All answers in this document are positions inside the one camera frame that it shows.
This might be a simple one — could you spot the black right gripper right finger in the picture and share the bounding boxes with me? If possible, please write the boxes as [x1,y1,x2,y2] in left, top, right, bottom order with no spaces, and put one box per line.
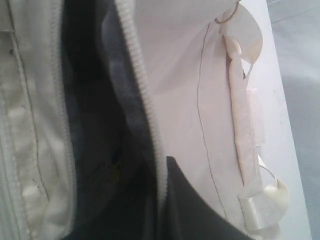
[160,156,250,240]

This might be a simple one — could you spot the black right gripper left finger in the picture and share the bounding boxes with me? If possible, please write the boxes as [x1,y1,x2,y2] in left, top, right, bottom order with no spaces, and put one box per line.
[66,174,165,240]

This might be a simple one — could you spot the cream duffel bag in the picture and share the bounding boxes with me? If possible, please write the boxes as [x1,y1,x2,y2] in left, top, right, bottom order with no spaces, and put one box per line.
[0,0,290,240]

